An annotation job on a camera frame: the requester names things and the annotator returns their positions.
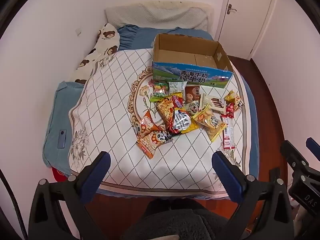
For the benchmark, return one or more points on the brown snack packet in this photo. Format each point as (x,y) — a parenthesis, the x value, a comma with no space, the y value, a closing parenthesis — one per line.
(193,92)

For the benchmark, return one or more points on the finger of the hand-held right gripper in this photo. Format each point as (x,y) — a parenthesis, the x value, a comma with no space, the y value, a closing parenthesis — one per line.
(295,158)
(314,148)

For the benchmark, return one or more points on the small orange panda packet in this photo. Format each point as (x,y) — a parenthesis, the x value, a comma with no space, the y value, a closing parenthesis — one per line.
(146,123)

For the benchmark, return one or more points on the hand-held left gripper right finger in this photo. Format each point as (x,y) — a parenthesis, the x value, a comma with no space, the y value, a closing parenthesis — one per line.
(220,166)

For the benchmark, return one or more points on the grey textured pillow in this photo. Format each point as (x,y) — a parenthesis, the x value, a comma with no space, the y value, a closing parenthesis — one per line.
(155,16)

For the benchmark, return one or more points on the small yellow panda packet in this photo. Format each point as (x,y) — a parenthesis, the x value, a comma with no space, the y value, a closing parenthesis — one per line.
(234,100)

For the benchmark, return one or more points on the blue bed sheet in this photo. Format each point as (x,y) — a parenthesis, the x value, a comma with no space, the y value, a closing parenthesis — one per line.
(56,120)

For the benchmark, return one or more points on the small red snack packet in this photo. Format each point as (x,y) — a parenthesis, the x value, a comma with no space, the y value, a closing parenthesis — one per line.
(230,109)

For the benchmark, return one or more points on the pink red snack packet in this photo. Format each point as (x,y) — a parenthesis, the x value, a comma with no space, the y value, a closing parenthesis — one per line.
(178,100)

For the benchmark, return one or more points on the red round object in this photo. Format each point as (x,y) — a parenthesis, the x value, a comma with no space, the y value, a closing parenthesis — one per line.
(59,175)

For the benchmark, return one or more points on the pale green snack packet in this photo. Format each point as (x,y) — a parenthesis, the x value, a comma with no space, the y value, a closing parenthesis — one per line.
(192,107)

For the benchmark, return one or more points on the printed cardboard box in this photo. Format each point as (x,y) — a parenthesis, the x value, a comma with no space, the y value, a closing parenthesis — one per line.
(175,55)

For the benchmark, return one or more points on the green gumball candy packet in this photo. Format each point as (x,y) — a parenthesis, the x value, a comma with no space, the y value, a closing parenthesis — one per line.
(159,91)

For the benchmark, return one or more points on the long red white packet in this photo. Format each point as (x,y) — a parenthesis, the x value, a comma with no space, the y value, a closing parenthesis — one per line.
(228,133)

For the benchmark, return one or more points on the large orange panda packet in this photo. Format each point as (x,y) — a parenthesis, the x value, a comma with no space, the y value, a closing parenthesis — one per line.
(152,142)

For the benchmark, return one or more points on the white wall socket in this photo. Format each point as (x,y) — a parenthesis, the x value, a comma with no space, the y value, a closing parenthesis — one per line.
(78,32)

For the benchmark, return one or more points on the white floral printed quilt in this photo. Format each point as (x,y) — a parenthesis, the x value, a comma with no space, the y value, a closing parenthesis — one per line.
(112,117)

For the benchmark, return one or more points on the white door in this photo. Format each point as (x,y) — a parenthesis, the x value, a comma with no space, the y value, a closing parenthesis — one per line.
(246,12)

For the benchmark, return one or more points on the black yellow noodle packet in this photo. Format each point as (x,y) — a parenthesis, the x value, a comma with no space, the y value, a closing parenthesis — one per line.
(180,123)

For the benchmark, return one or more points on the bear print pillow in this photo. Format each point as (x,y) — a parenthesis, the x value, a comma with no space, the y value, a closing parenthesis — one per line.
(103,43)

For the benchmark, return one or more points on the blue smartphone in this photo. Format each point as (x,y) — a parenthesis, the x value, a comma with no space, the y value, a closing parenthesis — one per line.
(62,139)

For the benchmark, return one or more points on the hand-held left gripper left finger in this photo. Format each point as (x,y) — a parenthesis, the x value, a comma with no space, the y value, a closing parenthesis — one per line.
(103,166)

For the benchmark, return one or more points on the white chocolate biscuit pack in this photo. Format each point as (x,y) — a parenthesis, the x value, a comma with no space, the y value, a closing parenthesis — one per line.
(212,102)

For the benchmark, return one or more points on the blue ruffled pillow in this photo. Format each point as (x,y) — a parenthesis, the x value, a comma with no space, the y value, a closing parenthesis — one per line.
(140,36)

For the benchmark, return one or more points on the orange noodle snack packet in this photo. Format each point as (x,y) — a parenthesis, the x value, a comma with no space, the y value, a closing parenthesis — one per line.
(165,108)

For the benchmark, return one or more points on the yellow chips packet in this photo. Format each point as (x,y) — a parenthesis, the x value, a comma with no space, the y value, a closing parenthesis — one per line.
(210,124)

